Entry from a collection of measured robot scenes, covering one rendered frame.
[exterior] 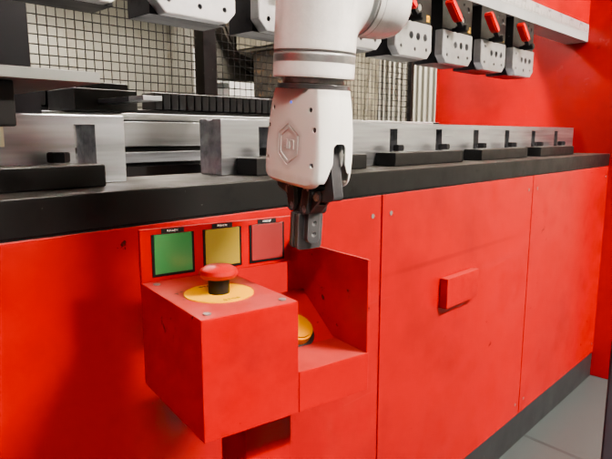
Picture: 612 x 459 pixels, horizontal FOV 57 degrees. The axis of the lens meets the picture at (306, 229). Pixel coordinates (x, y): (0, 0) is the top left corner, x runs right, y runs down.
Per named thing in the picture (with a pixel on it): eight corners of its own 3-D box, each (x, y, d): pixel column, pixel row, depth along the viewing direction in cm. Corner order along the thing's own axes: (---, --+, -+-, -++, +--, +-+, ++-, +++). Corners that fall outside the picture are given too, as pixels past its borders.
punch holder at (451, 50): (442, 61, 139) (444, -9, 136) (412, 65, 145) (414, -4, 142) (471, 66, 150) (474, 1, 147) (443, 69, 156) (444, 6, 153)
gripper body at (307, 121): (257, 73, 60) (254, 178, 63) (312, 73, 52) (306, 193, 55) (314, 76, 65) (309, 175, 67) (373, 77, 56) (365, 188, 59)
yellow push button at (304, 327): (285, 353, 64) (291, 341, 63) (270, 327, 67) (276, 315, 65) (312, 346, 67) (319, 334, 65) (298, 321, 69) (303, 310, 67)
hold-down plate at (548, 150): (540, 157, 180) (541, 147, 180) (524, 156, 184) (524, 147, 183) (573, 154, 202) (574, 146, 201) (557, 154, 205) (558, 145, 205)
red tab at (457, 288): (446, 309, 129) (447, 280, 128) (438, 307, 131) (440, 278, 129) (477, 296, 140) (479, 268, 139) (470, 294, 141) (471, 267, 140)
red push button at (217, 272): (209, 306, 56) (209, 271, 56) (193, 297, 60) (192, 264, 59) (245, 300, 59) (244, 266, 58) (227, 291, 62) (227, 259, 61)
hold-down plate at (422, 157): (395, 167, 123) (395, 152, 122) (374, 166, 127) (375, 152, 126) (463, 161, 144) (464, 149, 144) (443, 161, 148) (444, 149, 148)
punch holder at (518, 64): (512, 74, 168) (515, 15, 165) (484, 76, 173) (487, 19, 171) (532, 77, 178) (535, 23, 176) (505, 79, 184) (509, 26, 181)
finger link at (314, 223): (296, 188, 60) (293, 249, 62) (313, 193, 58) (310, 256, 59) (320, 186, 62) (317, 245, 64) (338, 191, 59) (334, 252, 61)
